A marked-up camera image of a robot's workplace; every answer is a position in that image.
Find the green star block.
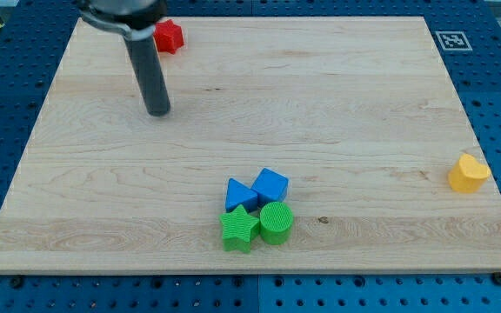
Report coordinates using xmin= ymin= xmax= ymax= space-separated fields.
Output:
xmin=219 ymin=204 xmax=260 ymax=253

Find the red star block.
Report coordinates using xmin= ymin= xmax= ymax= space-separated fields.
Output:
xmin=153 ymin=19 xmax=184 ymax=54

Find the robot arm with grey rod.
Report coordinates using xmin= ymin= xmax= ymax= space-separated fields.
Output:
xmin=75 ymin=0 xmax=170 ymax=117

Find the white fiducial marker tag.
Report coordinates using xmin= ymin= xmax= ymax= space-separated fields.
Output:
xmin=435 ymin=30 xmax=472 ymax=51

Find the blue cube block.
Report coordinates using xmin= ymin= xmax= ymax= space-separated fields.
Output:
xmin=251 ymin=168 xmax=289 ymax=208

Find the green cylinder block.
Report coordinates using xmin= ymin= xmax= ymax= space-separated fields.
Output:
xmin=259 ymin=202 xmax=294 ymax=245

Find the blue triangle block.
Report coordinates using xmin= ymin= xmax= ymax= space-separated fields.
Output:
xmin=224 ymin=178 xmax=258 ymax=213

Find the light wooden board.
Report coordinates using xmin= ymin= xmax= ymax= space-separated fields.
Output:
xmin=0 ymin=17 xmax=501 ymax=276

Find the yellow heart block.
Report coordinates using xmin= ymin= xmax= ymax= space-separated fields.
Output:
xmin=447 ymin=154 xmax=491 ymax=193

